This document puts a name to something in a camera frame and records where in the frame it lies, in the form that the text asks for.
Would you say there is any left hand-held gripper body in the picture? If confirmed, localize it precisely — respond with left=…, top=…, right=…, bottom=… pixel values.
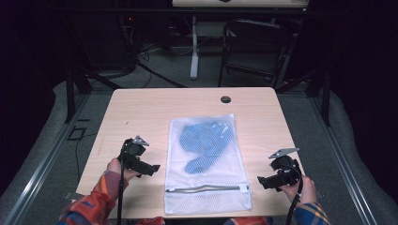
left=117, top=135, right=150, bottom=173

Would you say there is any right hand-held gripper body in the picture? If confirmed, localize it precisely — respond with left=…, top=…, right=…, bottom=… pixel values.
left=268, top=147, right=303, bottom=189

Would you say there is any white mesh laundry bag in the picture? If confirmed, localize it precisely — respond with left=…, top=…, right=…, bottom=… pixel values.
left=163, top=113, right=253, bottom=216

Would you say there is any person's left hand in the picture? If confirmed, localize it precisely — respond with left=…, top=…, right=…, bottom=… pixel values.
left=106, top=157, right=141, bottom=183

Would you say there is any light wooden table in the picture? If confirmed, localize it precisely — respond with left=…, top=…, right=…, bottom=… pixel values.
left=75, top=87, right=311, bottom=219

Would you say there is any blue cloth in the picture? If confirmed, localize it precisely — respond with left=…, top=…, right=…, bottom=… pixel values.
left=178, top=121, right=234, bottom=175

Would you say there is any black metal stand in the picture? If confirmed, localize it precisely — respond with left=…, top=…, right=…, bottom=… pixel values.
left=275, top=67, right=332, bottom=128
left=63, top=66, right=124, bottom=124

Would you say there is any white desk leg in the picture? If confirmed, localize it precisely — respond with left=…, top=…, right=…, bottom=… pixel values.
left=190, top=15, right=201, bottom=81

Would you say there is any dark cabinet with red light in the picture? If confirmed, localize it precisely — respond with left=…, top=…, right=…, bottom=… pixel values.
left=73, top=12, right=139, bottom=71

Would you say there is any black folding chair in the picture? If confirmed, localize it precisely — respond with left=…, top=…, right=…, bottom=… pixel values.
left=218, top=19, right=294, bottom=89

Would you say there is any right hand-held gripper cable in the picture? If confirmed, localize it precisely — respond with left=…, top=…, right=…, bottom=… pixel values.
left=284, top=163, right=304, bottom=225

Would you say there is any hand-held gripper cable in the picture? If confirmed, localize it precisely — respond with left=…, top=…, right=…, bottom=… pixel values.
left=284, top=163, right=304, bottom=225
left=116, top=139, right=130, bottom=225

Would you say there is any left hand-held gripper cable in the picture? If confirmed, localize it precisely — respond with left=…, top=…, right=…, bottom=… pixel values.
left=116, top=139, right=130, bottom=225

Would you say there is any thin black floor cable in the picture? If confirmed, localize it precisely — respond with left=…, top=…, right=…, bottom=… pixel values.
left=74, top=133, right=99, bottom=186

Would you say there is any aluminium floor rail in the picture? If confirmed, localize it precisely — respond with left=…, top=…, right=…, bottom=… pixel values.
left=2, top=93, right=91, bottom=225
left=308, top=96, right=378, bottom=225

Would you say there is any thick black floor cable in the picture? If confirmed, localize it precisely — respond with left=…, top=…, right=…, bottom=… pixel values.
left=136, top=60, right=188, bottom=89

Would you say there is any bundle of floor cables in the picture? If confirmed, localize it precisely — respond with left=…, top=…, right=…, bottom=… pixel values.
left=137, top=41, right=211, bottom=58

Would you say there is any black horizontal frame bar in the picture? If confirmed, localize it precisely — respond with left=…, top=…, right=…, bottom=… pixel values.
left=46, top=7, right=314, bottom=15

